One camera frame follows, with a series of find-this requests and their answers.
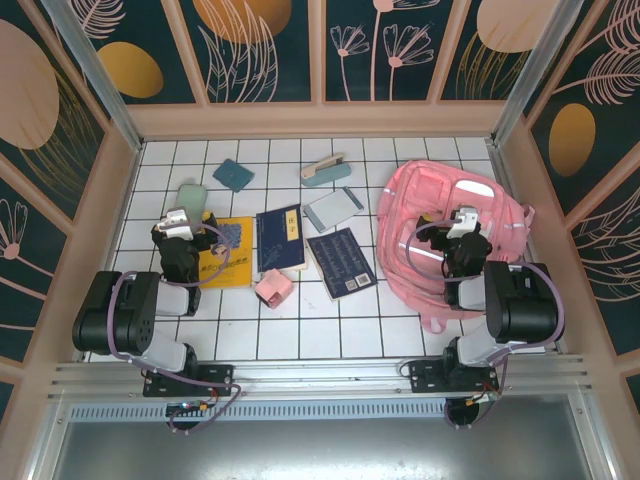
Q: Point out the right aluminium corner post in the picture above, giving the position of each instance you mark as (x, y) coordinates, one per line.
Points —
(530, 65)

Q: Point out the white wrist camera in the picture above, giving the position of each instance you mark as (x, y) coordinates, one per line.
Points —
(462, 222)
(177, 225)

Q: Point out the mint green pencil case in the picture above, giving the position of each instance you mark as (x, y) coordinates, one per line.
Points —
(192, 200)

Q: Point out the small pink box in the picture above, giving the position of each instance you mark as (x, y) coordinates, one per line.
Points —
(272, 287)

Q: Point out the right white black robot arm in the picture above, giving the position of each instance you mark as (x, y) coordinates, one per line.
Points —
(525, 305)

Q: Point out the beige blue stapler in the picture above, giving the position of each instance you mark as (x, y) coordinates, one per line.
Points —
(325, 170)

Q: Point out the left small connector board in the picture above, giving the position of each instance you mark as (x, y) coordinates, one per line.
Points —
(187, 406)

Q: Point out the small connector board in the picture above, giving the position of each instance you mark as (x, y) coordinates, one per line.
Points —
(187, 406)
(482, 399)

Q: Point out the grey notebook teal spine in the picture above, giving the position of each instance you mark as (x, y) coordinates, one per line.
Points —
(332, 207)

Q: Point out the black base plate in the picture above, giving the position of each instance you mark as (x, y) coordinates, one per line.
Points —
(220, 377)
(425, 377)

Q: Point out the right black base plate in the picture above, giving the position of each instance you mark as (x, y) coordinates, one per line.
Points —
(425, 377)

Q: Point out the dark blue titled book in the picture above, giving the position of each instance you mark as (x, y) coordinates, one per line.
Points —
(280, 240)

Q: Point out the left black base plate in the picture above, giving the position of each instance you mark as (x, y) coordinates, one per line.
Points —
(220, 377)

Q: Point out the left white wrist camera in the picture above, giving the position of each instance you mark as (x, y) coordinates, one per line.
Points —
(177, 225)

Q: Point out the teal wallet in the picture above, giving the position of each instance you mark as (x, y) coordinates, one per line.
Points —
(232, 175)

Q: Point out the aluminium corner post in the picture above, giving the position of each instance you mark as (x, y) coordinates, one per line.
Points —
(530, 65)
(90, 65)

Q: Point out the dark blue barcode book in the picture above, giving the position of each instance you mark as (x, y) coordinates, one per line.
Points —
(340, 260)

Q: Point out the aluminium mounting rail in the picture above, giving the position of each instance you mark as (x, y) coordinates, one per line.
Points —
(320, 375)

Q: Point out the pink backpack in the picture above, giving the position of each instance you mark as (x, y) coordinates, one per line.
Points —
(405, 225)

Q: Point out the right small connector board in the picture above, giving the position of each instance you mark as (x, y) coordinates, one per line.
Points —
(482, 399)

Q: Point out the yellow book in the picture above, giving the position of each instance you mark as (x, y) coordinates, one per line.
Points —
(235, 260)

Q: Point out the grey steel sheet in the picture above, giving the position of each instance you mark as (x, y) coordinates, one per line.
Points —
(320, 450)

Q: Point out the left aluminium corner post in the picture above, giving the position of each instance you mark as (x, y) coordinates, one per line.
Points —
(90, 65)

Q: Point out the left aluminium side rail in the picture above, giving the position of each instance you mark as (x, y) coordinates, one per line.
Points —
(127, 190)

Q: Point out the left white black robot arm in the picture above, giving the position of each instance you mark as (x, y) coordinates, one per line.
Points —
(115, 310)

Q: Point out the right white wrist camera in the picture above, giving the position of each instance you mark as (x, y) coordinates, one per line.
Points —
(462, 222)

